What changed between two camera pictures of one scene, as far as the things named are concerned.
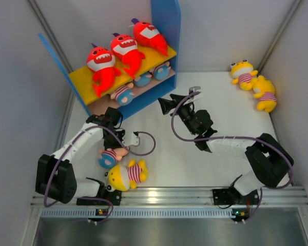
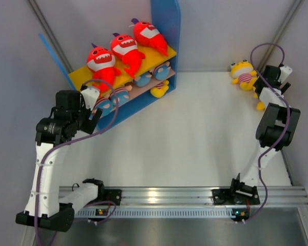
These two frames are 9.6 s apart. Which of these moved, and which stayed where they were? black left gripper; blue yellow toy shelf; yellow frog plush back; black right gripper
Moved: black right gripper; black left gripper
Stayed: yellow frog plush back; blue yellow toy shelf
